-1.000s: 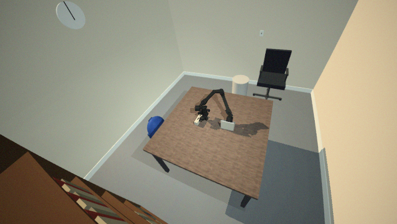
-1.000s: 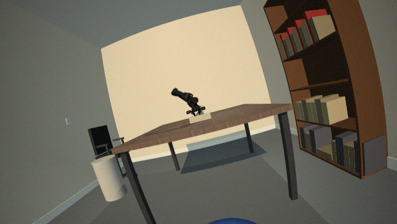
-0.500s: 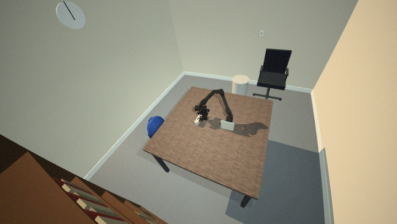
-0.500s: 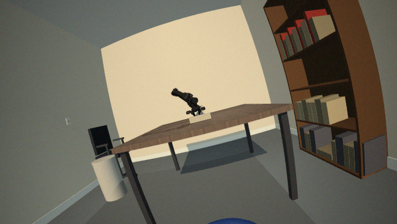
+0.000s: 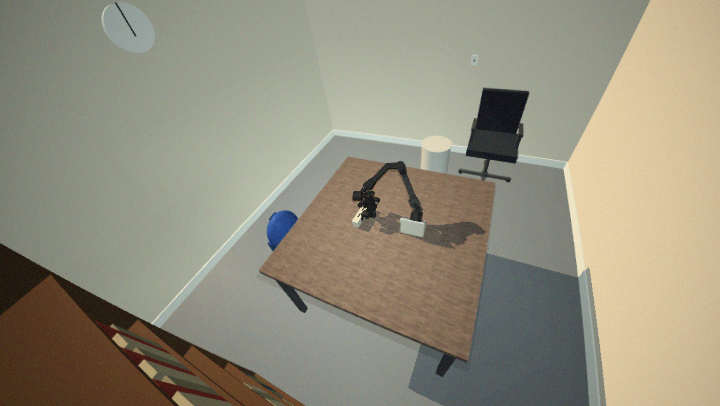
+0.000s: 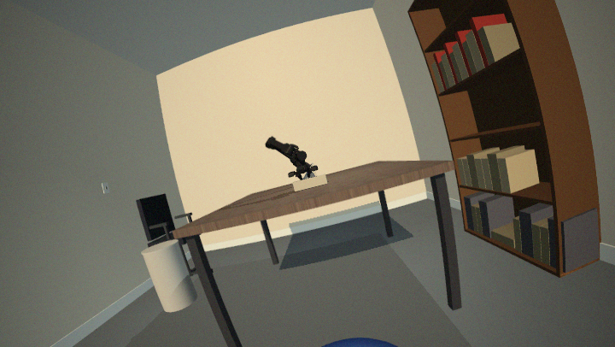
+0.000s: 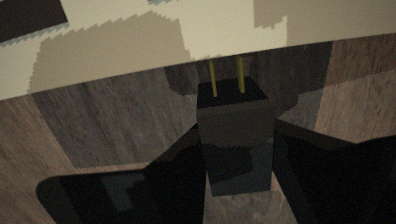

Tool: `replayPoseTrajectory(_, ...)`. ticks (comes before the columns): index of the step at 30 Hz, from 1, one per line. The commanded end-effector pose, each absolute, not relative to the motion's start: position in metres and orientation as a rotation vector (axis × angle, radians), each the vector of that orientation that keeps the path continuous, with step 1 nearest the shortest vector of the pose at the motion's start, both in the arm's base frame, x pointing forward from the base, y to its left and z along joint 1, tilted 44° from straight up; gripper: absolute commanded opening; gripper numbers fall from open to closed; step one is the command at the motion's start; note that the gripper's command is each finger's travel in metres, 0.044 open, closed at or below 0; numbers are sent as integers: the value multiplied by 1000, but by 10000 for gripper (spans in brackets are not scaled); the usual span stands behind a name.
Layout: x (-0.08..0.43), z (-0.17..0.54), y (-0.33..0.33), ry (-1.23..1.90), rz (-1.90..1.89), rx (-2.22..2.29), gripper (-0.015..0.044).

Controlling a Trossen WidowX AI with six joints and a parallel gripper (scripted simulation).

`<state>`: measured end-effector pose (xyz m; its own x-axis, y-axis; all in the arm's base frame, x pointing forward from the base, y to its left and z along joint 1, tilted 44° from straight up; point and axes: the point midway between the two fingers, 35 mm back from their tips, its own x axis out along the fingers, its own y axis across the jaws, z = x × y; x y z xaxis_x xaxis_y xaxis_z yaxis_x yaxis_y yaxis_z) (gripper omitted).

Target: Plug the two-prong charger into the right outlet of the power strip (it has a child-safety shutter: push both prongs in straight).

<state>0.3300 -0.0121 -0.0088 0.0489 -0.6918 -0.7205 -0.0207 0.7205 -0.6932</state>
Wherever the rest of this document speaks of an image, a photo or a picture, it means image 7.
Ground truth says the black two-prong plug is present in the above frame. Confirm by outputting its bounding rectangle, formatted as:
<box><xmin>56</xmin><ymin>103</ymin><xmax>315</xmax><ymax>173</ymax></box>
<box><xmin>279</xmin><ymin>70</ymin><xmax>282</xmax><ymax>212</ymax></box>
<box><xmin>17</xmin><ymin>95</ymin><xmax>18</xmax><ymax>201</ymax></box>
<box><xmin>196</xmin><ymin>55</ymin><xmax>275</xmax><ymax>197</ymax></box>

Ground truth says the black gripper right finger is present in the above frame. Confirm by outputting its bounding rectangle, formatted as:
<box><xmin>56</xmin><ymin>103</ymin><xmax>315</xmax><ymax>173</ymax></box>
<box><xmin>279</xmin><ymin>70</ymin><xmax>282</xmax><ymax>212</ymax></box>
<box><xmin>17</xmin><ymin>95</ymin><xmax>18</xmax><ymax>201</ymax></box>
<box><xmin>272</xmin><ymin>118</ymin><xmax>396</xmax><ymax>224</ymax></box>

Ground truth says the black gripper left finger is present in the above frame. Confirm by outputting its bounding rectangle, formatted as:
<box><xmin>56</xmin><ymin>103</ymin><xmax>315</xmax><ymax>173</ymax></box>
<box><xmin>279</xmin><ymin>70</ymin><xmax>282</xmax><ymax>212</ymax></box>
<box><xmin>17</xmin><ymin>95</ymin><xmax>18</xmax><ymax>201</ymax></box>
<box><xmin>35</xmin><ymin>123</ymin><xmax>207</xmax><ymax>224</ymax></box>

